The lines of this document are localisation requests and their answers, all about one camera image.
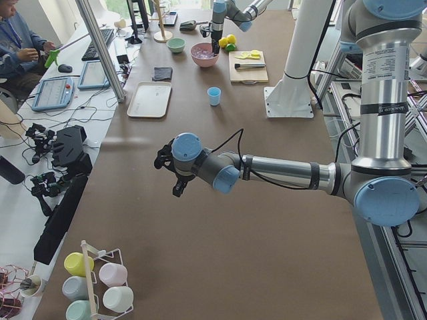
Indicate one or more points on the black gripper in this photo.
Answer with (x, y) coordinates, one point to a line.
(215, 35)
(181, 177)

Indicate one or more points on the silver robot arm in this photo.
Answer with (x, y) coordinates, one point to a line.
(242, 18)
(377, 183)

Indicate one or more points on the pile of clear ice cubes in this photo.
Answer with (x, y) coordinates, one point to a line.
(202, 53)

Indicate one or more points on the metal ice scoop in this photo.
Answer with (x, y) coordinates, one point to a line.
(190, 25)

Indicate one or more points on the wooden cup stand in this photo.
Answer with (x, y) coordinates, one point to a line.
(162, 36)

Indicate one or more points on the light blue plastic cup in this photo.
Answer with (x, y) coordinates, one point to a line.
(214, 95)

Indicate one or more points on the pink cup in rack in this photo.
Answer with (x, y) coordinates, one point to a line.
(113, 274)

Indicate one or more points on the white cup in rack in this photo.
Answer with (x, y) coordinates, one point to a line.
(118, 299)

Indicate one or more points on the yellow cup in rack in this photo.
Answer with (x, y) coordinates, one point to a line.
(74, 264)

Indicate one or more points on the grey cup in rack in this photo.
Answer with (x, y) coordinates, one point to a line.
(75, 288)

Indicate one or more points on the mint cup in rack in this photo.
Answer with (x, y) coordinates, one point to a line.
(78, 310)

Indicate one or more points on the yellow lemon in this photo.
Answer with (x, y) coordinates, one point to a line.
(231, 38)
(223, 42)

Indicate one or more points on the green lime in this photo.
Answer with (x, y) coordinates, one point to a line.
(230, 47)

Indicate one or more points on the pink bowl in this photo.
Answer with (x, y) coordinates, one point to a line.
(204, 63)

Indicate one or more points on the lemon slice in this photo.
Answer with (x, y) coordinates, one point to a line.
(255, 53)
(244, 55)

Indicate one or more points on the steel muddler black tip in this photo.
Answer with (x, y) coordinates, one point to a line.
(249, 65)

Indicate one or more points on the green bowl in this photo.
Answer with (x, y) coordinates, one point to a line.
(176, 45)

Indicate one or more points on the wooden cutting board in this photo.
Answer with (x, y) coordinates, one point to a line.
(247, 75)

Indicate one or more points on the grey folded cloth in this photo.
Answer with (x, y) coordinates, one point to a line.
(162, 73)

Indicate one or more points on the cream rabbit tray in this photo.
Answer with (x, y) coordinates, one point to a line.
(150, 100)

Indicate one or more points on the blue teach pendant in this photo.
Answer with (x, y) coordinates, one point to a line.
(54, 93)
(92, 77)

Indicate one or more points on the seated person blue hoodie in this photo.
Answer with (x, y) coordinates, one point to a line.
(23, 53)

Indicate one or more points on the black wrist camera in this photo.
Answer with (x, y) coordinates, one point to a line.
(164, 158)
(205, 30)

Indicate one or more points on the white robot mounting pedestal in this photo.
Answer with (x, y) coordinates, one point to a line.
(291, 97)

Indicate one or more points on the white wire cup rack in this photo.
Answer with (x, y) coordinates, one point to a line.
(94, 259)

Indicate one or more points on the aluminium frame post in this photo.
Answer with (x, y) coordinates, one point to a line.
(95, 34)

